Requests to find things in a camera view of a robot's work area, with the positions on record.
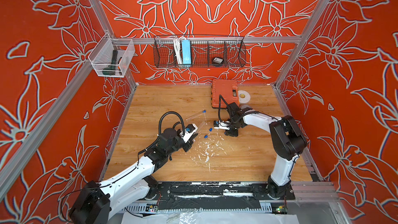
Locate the glass test tube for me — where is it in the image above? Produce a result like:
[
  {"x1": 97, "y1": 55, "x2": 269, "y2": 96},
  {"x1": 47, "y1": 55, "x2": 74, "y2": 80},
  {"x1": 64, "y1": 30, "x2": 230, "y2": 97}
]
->
[
  {"x1": 197, "y1": 121, "x2": 206, "y2": 132},
  {"x1": 186, "y1": 111, "x2": 204, "y2": 121}
]

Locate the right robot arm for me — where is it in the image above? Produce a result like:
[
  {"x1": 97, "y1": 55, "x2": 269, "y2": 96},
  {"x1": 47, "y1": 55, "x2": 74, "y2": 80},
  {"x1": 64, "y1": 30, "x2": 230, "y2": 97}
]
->
[{"x1": 214, "y1": 95, "x2": 308, "y2": 200}]

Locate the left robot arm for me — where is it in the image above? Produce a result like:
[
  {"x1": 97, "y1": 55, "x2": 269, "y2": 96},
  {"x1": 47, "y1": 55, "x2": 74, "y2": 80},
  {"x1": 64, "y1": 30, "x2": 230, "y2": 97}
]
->
[{"x1": 61, "y1": 111, "x2": 199, "y2": 224}]

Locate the white tape roll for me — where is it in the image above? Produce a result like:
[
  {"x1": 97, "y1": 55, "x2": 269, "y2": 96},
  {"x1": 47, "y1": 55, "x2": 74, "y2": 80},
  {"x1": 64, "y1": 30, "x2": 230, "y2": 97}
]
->
[{"x1": 238, "y1": 90, "x2": 251, "y2": 104}]

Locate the orange tool case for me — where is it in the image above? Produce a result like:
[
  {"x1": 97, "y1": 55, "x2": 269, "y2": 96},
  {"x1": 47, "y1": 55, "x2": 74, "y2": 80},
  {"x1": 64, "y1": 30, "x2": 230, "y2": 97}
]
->
[{"x1": 211, "y1": 79, "x2": 239, "y2": 109}]

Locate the small black device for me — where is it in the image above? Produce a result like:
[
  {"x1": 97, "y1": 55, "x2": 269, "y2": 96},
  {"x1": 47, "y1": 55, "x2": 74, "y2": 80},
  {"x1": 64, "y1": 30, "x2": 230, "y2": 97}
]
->
[{"x1": 211, "y1": 57, "x2": 224, "y2": 66}]

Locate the light blue box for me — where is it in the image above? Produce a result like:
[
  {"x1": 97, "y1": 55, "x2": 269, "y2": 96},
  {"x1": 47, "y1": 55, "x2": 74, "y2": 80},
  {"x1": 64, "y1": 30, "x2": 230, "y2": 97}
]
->
[{"x1": 181, "y1": 39, "x2": 192, "y2": 67}]

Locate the dark green tool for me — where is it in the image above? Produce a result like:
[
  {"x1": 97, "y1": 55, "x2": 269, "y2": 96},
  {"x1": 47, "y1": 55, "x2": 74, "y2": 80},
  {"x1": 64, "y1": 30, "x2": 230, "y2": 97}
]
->
[{"x1": 103, "y1": 50, "x2": 118, "y2": 76}]

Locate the clear acrylic box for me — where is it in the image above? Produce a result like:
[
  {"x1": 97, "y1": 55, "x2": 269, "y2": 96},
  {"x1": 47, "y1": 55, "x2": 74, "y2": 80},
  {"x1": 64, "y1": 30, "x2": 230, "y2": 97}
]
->
[{"x1": 88, "y1": 33, "x2": 135, "y2": 78}]

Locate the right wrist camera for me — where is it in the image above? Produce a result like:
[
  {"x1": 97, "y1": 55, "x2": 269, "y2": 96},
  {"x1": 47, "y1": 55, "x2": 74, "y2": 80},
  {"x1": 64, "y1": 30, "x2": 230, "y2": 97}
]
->
[{"x1": 213, "y1": 120, "x2": 231, "y2": 130}]

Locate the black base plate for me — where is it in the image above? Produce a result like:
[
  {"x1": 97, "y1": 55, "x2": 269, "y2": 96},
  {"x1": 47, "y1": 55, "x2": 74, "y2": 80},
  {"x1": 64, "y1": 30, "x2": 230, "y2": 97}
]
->
[{"x1": 129, "y1": 181, "x2": 296, "y2": 211}]

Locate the black wire basket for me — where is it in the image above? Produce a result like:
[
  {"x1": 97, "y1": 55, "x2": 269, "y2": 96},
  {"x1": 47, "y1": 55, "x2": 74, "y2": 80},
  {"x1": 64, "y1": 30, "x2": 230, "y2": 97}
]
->
[{"x1": 153, "y1": 34, "x2": 247, "y2": 68}]

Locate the white cable bundle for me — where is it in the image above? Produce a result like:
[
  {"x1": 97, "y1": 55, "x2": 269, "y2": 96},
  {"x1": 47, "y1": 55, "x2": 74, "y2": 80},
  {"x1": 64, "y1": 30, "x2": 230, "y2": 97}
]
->
[{"x1": 173, "y1": 37, "x2": 183, "y2": 66}]

